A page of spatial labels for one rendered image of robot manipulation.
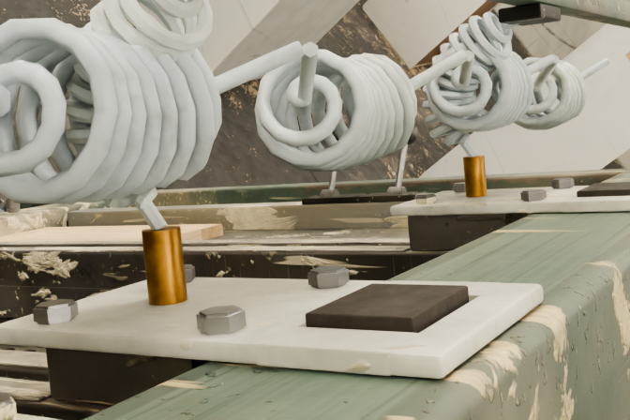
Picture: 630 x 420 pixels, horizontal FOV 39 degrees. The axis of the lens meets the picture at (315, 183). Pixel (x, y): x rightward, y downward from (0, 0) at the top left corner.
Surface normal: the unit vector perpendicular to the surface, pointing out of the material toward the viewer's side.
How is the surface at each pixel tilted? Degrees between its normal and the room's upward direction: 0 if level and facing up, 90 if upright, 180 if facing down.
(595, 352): 34
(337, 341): 56
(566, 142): 90
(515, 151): 90
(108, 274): 90
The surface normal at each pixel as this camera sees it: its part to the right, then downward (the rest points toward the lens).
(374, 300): -0.09, -0.99
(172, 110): 0.57, -0.12
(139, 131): 0.72, 0.26
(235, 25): -0.45, 0.19
